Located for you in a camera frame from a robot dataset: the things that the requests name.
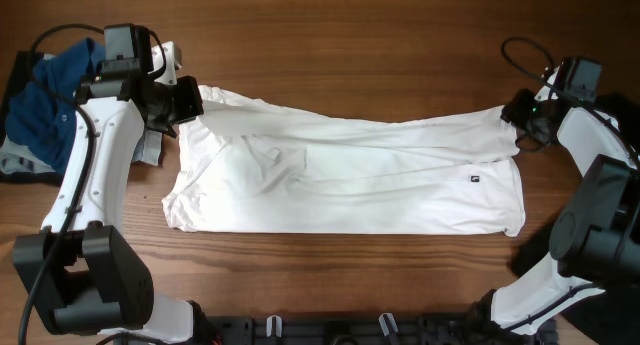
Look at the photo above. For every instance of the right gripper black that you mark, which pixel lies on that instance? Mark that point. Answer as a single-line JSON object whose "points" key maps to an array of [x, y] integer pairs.
{"points": [[516, 111]]}

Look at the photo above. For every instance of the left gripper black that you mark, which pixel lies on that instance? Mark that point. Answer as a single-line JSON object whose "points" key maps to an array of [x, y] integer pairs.
{"points": [[188, 87]]}

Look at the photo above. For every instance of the white t-shirt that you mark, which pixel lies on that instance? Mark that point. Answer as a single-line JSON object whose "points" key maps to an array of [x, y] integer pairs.
{"points": [[248, 166]]}

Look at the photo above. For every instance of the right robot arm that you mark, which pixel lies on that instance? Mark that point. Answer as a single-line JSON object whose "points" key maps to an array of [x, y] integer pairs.
{"points": [[594, 243]]}

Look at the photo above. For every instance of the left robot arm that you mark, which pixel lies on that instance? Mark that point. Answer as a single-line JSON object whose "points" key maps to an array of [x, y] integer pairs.
{"points": [[81, 275]]}

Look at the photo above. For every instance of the light grey folded garment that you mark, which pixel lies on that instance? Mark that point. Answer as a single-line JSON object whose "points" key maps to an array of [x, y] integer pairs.
{"points": [[148, 149]]}

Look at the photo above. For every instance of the blue polo shirt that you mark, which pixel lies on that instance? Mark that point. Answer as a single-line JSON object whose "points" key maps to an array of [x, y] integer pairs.
{"points": [[42, 123]]}

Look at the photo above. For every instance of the black garment right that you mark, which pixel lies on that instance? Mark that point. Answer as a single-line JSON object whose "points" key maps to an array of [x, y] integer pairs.
{"points": [[612, 318]]}

